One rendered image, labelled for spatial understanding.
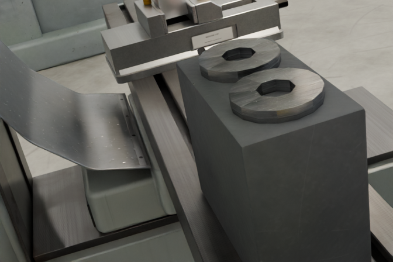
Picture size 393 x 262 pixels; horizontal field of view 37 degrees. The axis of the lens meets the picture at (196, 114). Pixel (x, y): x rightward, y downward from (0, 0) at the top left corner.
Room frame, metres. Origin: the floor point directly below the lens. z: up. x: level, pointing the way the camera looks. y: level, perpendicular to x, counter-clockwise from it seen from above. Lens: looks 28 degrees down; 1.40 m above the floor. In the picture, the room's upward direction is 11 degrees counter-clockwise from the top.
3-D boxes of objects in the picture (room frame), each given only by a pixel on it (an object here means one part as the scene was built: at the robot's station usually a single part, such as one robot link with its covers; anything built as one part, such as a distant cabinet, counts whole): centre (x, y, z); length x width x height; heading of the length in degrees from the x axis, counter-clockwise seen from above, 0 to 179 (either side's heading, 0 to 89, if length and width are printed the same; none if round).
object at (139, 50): (1.15, -0.02, 1.00); 0.35 x 0.15 x 0.11; 102
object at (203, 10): (1.15, -0.05, 1.04); 0.12 x 0.06 x 0.04; 12
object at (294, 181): (0.55, -0.07, 1.05); 0.22 x 0.12 x 0.20; 12
